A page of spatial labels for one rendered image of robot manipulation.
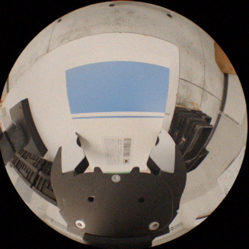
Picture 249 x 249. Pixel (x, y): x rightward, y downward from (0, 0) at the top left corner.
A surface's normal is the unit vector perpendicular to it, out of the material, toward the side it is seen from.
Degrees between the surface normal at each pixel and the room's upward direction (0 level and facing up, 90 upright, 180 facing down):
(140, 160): 0
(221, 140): 90
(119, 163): 0
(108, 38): 0
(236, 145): 90
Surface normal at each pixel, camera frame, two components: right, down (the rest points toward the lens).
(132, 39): 0.04, 0.49
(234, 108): -1.00, 0.00
